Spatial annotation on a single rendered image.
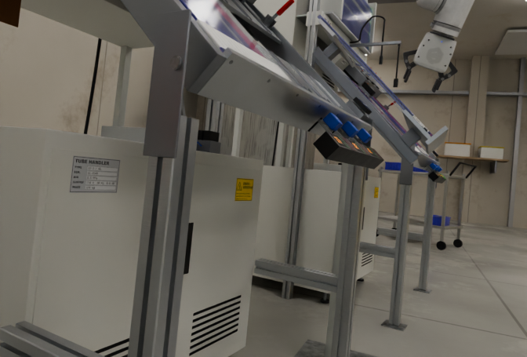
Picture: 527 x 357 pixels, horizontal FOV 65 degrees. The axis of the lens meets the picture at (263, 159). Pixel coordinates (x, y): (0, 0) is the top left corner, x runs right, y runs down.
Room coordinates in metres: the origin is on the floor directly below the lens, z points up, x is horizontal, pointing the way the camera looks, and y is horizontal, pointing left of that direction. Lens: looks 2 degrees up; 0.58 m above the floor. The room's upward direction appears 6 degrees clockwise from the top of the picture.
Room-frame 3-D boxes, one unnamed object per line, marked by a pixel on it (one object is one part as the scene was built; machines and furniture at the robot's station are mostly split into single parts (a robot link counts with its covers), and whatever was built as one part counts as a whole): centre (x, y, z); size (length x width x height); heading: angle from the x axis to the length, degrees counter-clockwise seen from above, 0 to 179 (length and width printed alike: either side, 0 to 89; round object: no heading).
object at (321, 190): (2.30, -0.43, 0.65); 1.01 x 0.73 x 1.29; 60
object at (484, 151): (7.80, -4.23, 1.35); 0.40 x 0.33 x 0.22; 69
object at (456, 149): (8.00, -3.69, 1.37); 0.46 x 0.39 x 0.26; 69
